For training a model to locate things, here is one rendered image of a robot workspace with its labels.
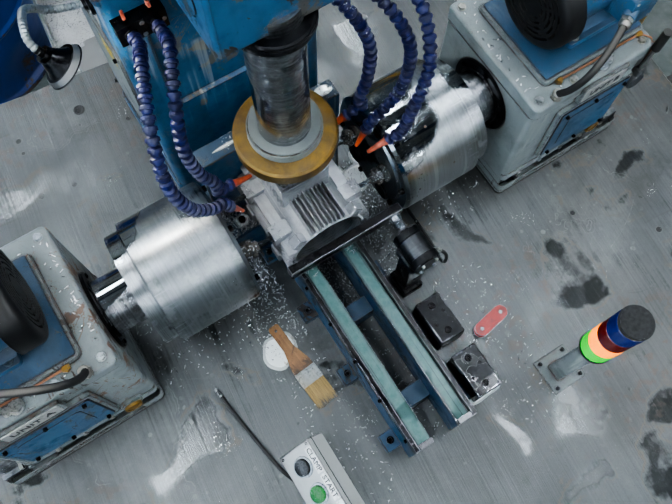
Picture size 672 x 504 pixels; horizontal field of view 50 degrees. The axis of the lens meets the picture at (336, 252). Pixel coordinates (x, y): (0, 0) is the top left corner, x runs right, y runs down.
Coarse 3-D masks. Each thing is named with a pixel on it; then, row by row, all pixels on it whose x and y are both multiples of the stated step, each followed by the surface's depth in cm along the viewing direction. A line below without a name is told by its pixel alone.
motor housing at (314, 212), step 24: (336, 168) 140; (240, 192) 143; (264, 192) 138; (312, 192) 134; (336, 192) 137; (264, 216) 137; (288, 216) 135; (312, 216) 132; (336, 216) 132; (360, 216) 138; (312, 240) 148; (288, 264) 139
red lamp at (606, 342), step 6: (600, 324) 124; (606, 324) 120; (600, 330) 122; (606, 330) 120; (600, 336) 122; (606, 336) 120; (600, 342) 123; (606, 342) 121; (612, 342) 119; (606, 348) 122; (612, 348) 121; (618, 348) 120; (624, 348) 119
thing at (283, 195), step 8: (328, 168) 131; (320, 176) 132; (328, 176) 135; (272, 184) 132; (288, 184) 133; (296, 184) 130; (304, 184) 131; (312, 184) 134; (320, 184) 136; (272, 192) 135; (280, 192) 129; (288, 192) 130; (296, 192) 132; (304, 192) 135; (280, 200) 133; (288, 200) 134
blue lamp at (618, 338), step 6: (618, 312) 116; (612, 318) 118; (612, 324) 117; (612, 330) 117; (618, 330) 115; (612, 336) 118; (618, 336) 116; (624, 336) 115; (618, 342) 117; (624, 342) 116; (630, 342) 115; (636, 342) 115
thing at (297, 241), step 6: (240, 168) 139; (246, 174) 138; (252, 174) 139; (348, 204) 135; (354, 204) 135; (360, 204) 136; (348, 210) 135; (354, 210) 134; (360, 210) 135; (294, 234) 133; (300, 234) 133; (288, 240) 134; (294, 240) 133; (300, 240) 132; (306, 240) 133; (294, 246) 133; (300, 246) 134
